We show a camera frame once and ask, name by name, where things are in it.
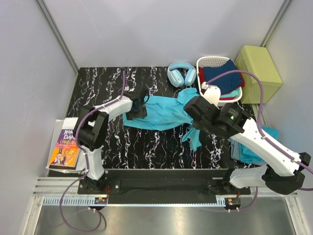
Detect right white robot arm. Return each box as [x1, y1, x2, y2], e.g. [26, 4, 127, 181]
[184, 96, 311, 195]

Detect aluminium rail frame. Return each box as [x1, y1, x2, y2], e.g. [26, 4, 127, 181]
[23, 170, 313, 235]

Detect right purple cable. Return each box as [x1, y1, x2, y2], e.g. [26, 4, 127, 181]
[201, 70, 313, 212]

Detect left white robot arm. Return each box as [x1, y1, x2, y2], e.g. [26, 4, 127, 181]
[73, 86, 149, 194]

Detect light blue headphones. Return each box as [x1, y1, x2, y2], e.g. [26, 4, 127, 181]
[167, 62, 197, 88]

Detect pile of teal t-shirts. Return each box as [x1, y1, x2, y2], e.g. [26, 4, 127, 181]
[229, 120, 280, 165]

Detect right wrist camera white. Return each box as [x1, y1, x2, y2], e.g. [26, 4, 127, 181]
[201, 82, 221, 107]

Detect white plastic laundry basket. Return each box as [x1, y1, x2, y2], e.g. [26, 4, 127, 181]
[197, 56, 243, 107]

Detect turquoise t-shirt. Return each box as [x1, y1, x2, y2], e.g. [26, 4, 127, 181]
[123, 88, 201, 151]

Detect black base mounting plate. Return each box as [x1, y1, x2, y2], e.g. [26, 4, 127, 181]
[78, 169, 250, 206]

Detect teal folded t-shirt in basket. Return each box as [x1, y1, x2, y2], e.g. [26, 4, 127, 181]
[220, 88, 240, 100]

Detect yellow-green storage box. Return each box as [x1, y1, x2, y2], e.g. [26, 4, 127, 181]
[235, 45, 283, 104]

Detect white paper sheets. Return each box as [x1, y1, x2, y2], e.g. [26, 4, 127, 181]
[46, 117, 85, 173]

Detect navy blue folded t-shirt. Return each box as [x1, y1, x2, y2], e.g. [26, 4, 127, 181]
[203, 60, 242, 95]

